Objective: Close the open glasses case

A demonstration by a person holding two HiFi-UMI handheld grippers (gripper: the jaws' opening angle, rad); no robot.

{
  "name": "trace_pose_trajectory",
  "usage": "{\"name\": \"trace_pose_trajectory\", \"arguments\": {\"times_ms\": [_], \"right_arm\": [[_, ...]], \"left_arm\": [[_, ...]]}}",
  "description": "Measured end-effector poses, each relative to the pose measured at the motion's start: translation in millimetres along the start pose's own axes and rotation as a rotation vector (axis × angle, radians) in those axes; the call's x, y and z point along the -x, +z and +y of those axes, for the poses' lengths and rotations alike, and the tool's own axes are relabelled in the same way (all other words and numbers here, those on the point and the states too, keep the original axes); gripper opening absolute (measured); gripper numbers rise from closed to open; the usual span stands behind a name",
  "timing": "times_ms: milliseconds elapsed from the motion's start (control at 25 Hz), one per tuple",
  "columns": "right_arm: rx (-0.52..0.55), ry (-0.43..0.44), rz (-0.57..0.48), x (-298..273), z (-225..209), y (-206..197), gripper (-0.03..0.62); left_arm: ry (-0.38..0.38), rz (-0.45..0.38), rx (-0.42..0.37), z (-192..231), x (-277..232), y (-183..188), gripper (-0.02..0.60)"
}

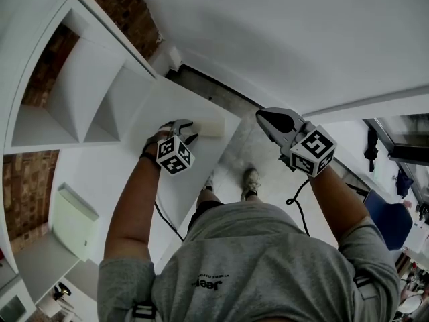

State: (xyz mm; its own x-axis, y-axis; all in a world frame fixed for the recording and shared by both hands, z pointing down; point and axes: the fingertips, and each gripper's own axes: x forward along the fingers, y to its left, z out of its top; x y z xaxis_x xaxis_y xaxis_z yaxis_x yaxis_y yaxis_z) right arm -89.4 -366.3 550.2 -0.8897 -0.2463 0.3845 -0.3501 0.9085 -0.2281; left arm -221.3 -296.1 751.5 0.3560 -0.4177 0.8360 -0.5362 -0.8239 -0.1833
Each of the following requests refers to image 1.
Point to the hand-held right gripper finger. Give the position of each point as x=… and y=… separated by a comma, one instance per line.
x=269, y=131
x=285, y=111

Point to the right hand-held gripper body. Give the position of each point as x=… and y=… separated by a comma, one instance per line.
x=311, y=151

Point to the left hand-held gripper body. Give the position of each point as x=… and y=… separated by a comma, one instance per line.
x=174, y=154

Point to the white glasses case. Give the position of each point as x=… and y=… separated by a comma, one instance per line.
x=212, y=128

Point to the person's right forearm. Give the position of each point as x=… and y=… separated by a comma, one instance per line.
x=335, y=206

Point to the person's left forearm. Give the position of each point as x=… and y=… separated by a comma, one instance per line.
x=134, y=210

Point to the person's left hand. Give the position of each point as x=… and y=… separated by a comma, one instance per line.
x=154, y=143

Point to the light left sneaker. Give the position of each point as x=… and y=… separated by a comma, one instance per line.
x=209, y=181

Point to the light sneaker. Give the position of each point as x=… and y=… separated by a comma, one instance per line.
x=251, y=179
x=209, y=181

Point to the light right sneaker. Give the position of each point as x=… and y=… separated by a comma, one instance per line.
x=251, y=179

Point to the person's left leg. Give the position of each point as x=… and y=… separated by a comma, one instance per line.
x=206, y=196

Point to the person's leg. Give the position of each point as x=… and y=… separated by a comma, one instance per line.
x=206, y=196
x=248, y=195

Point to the black hanging garment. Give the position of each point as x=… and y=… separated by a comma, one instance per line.
x=372, y=148

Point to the black shorts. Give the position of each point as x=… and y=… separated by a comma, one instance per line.
x=202, y=211

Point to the person's right leg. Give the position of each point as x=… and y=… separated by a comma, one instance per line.
x=248, y=195

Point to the dark blue bag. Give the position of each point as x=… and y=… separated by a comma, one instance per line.
x=403, y=183

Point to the blue chair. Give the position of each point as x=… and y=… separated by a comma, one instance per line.
x=388, y=223

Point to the white shelf unit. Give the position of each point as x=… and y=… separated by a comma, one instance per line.
x=83, y=89

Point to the grey t-shirt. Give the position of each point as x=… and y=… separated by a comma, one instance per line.
x=254, y=263

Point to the black desk lamp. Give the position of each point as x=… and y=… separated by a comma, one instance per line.
x=62, y=292

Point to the dark window frame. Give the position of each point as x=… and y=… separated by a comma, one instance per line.
x=402, y=146

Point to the white wall radiator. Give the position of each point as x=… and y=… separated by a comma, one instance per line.
x=72, y=218

